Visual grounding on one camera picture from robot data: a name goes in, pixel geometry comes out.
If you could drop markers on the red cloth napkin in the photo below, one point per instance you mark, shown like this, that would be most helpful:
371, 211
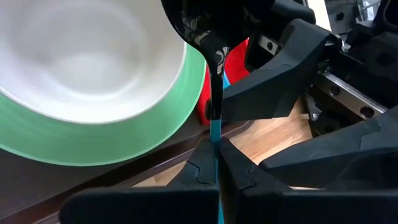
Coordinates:
236, 65

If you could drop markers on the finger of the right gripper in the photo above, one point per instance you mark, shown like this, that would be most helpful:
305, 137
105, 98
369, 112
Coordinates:
273, 90
342, 152

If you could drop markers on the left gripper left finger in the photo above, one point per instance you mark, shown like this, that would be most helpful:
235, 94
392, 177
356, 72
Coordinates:
202, 168

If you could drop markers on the brown plastic tray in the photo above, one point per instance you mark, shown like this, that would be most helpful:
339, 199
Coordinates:
31, 180

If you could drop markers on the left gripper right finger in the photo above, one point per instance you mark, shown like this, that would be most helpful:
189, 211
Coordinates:
239, 174

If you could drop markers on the white bowl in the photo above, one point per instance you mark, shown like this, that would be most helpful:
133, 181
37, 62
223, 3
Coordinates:
87, 62

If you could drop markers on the green plate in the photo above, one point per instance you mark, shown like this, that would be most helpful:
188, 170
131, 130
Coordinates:
93, 143

